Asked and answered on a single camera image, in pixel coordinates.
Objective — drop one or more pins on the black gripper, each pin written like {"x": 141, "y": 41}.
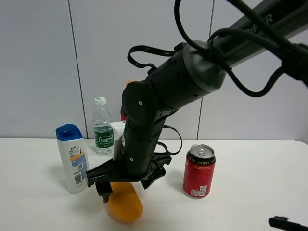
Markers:
{"x": 128, "y": 169}

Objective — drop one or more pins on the orange mango fruit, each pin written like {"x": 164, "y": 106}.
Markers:
{"x": 124, "y": 203}

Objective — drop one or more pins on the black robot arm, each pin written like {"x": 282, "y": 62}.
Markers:
{"x": 193, "y": 70}

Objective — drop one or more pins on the black object at right edge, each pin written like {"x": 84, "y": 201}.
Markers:
{"x": 282, "y": 223}

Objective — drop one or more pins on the clear green-label water bottle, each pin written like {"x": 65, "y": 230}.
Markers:
{"x": 103, "y": 132}

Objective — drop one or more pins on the cola bottle yellow cap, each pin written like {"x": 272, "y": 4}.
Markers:
{"x": 128, "y": 106}

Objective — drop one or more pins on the red soda can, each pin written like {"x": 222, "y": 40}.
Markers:
{"x": 199, "y": 170}

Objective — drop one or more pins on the white blue-capped shampoo bottle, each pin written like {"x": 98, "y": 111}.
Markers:
{"x": 73, "y": 153}

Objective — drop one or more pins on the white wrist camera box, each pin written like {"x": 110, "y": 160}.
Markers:
{"x": 118, "y": 129}

